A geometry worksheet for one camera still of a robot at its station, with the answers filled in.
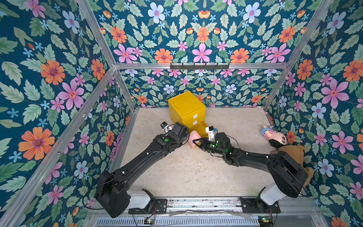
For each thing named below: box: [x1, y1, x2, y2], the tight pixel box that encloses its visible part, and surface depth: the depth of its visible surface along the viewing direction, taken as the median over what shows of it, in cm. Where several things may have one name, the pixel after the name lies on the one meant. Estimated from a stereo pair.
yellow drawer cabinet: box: [167, 90, 209, 138], surface depth 93 cm
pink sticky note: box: [188, 130, 202, 149], surface depth 84 cm
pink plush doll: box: [260, 125, 289, 149], surface depth 93 cm
